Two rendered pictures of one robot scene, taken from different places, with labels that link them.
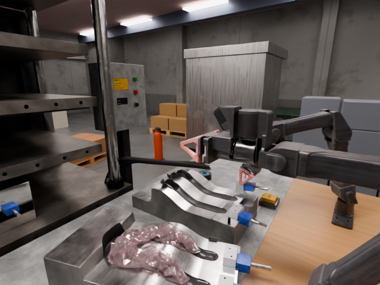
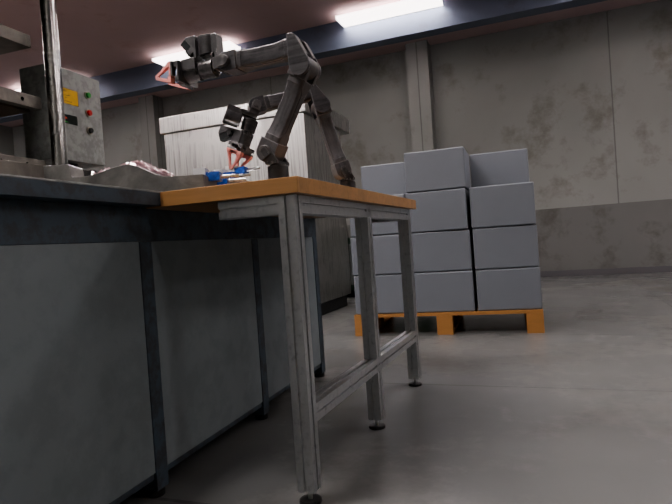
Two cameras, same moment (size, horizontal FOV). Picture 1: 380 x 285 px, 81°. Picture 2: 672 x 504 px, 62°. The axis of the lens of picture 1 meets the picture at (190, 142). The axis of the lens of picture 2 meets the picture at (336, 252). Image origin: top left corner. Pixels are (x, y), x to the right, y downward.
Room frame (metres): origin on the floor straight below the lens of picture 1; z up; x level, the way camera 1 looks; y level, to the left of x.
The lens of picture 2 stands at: (-1.28, -0.02, 0.63)
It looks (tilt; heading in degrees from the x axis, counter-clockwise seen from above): 1 degrees down; 345
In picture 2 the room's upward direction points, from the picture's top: 4 degrees counter-clockwise
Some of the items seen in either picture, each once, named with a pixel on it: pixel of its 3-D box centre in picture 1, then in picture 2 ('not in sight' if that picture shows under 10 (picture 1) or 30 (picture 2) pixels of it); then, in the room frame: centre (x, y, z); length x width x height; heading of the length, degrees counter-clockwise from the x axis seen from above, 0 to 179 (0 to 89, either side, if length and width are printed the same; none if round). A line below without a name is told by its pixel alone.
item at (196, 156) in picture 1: (197, 145); (170, 76); (0.56, -0.02, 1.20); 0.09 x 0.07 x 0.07; 53
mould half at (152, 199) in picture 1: (193, 197); not in sight; (0.89, -0.01, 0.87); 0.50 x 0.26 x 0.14; 56
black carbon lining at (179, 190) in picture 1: (194, 188); not in sight; (0.87, -0.02, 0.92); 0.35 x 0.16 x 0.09; 56
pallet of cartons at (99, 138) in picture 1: (76, 151); not in sight; (3.73, 2.00, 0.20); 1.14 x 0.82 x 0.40; 152
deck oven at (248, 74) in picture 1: (233, 104); (265, 215); (4.31, -0.84, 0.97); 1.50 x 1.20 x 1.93; 55
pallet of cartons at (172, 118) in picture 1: (176, 119); not in sight; (6.09, 0.37, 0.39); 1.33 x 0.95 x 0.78; 55
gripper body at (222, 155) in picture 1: (224, 148); (192, 73); (0.54, -0.09, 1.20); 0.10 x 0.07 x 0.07; 143
